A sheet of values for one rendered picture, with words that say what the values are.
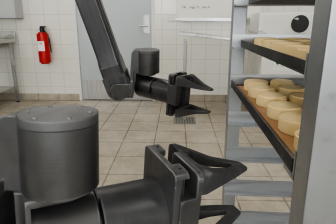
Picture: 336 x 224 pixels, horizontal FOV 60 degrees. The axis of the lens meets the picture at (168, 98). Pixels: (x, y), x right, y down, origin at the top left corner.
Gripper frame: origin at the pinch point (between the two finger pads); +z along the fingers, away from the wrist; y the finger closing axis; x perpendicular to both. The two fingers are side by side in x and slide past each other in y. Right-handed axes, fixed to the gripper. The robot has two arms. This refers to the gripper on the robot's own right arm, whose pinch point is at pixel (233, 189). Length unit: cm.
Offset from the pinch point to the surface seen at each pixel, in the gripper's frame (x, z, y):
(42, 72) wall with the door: -423, 6, 65
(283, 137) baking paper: -2.5, 9.3, -3.8
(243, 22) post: -31.2, 25.0, -17.7
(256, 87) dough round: -19.4, 19.9, -5.9
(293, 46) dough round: -7.7, 14.2, -14.7
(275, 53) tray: -8.1, 11.4, -13.6
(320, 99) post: 7.0, 1.0, -11.8
